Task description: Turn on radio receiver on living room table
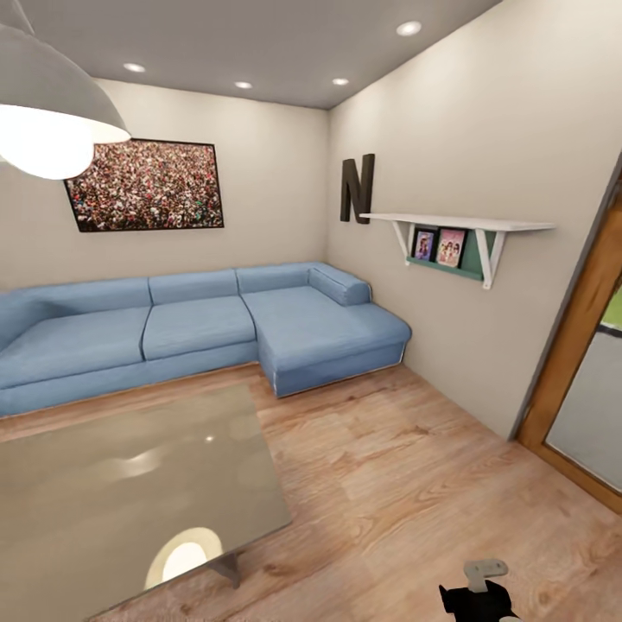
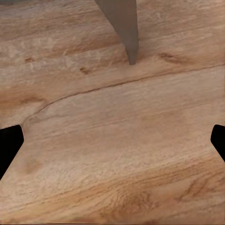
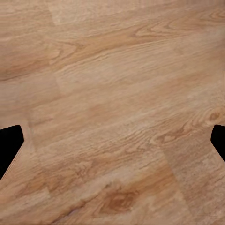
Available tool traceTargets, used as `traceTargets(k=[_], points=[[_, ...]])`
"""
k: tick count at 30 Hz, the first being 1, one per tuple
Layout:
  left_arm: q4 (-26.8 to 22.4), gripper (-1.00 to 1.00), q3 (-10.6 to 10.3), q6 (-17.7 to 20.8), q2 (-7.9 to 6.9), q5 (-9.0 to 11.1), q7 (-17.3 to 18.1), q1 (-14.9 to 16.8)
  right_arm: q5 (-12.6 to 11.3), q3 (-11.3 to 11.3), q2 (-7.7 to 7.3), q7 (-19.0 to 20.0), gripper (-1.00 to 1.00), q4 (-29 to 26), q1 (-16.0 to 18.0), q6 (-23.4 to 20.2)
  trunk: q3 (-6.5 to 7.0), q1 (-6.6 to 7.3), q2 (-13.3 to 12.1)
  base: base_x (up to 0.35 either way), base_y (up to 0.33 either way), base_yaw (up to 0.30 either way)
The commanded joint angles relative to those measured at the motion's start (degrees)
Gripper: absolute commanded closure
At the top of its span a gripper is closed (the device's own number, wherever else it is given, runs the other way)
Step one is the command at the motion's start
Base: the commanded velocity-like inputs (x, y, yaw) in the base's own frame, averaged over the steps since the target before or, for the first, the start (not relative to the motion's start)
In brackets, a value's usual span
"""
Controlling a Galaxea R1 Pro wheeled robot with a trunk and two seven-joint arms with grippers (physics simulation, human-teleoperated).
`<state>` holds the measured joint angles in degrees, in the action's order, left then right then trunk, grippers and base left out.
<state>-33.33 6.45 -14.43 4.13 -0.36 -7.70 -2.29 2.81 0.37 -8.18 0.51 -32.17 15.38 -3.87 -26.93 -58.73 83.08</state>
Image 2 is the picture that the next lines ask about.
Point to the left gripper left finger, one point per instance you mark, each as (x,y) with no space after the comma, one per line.
(11,139)

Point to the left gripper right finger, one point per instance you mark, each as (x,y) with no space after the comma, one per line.
(218,139)

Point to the coffee table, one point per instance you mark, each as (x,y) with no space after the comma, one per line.
(122,14)

